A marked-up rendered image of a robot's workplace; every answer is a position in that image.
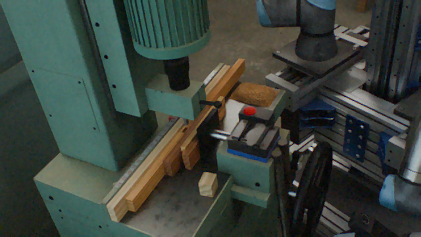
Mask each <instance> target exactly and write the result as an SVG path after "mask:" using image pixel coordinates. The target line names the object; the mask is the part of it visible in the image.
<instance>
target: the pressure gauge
mask: <svg viewBox="0 0 421 237"><path fill-rule="evenodd" d="M303 155H304V156H303ZM304 159H305V153H304V152H300V151H294V152H293V153H292V161H291V162H290V164H291V171H292V172H294V171H295V170H296V171H300V170H301V168H302V166H303V162H304ZM301 161H302V162H301Z"/></svg>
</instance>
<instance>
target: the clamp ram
mask: <svg viewBox="0 0 421 237"><path fill-rule="evenodd" d="M196 130H197V138H198V143H199V151H200V156H201V157H206V156H207V155H208V153H209V151H210V150H211V149H212V147H213V146H214V145H215V143H216V142H217V141H218V140H220V141H222V142H224V141H225V139H226V138H227V137H229V136H230V134H231V133H229V132H225V131H222V130H220V121H219V115H218V109H217V108H212V109H211V111H210V112H209V114H208V115H207V116H206V117H205V119H204V120H203V121H202V123H201V124H200V125H199V126H198V127H197V129H196Z"/></svg>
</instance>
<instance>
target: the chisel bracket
mask: <svg viewBox="0 0 421 237"><path fill-rule="evenodd" d="M144 92H145V97H146V101H147V106H148V109H151V110H154V111H159V112H162V113H166V114H169V115H174V116H177V117H182V118H185V119H189V120H195V119H196V118H197V117H198V116H199V114H200V113H201V112H202V110H203V109H204V108H205V107H206V105H200V104H199V101H200V100H202V101H206V100H207V97H206V91H205V83H203V82H197V81H193V80H190V86H189V87H188V88H187V89H185V90H182V91H174V90H171V89H170V84H169V80H168V75H166V74H161V73H158V74H157V75H156V76H155V77H154V78H153V79H152V80H151V81H150V82H149V83H148V84H147V85H146V86H145V87H144Z"/></svg>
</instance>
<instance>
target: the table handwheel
mask: <svg viewBox="0 0 421 237"><path fill-rule="evenodd" d="M319 164H320V165H319ZM332 165H333V149H332V146H331V145H330V144H329V143H328V142H320V143H319V144H317V145H316V146H315V148H314V149H313V151H312V152H311V155H310V157H309V159H308V161H307V164H306V165H305V168H304V171H303V173H302V176H301V179H300V182H299V186H294V185H290V186H287V185H285V188H286V194H287V198H289V199H293V200H294V203H293V209H292V212H291V219H290V224H289V237H313V236H314V233H315V232H316V228H317V226H318V223H319V221H320V218H321V215H322V211H323V208H324V204H325V201H326V196H327V193H328V188H329V185H330V178H331V175H332ZM318 166H319V168H318ZM317 168H318V172H317V173H316V171H317ZM315 174H316V177H315V179H314V176H315ZM313 180H314V182H313ZM312 182H313V185H312ZM305 209H307V220H306V226H305V229H304V231H303V233H302V235H301V231H302V227H303V219H304V216H305Z"/></svg>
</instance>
